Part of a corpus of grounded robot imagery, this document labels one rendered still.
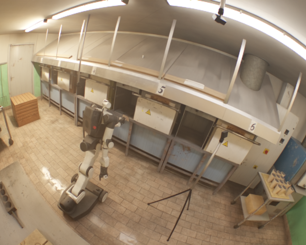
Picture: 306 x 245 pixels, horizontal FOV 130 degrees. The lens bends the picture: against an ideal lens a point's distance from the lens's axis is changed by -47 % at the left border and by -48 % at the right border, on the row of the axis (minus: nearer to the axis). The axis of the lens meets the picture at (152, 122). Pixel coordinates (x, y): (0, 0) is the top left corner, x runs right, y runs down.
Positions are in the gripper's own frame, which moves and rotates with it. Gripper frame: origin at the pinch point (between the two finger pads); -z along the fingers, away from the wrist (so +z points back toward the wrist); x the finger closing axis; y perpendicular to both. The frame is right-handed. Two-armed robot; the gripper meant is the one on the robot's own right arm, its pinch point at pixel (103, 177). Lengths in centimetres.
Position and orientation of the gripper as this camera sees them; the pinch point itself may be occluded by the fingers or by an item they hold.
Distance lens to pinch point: 178.9
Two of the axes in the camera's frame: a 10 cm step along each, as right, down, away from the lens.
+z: 2.1, -9.5, -2.5
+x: 5.8, -0.8, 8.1
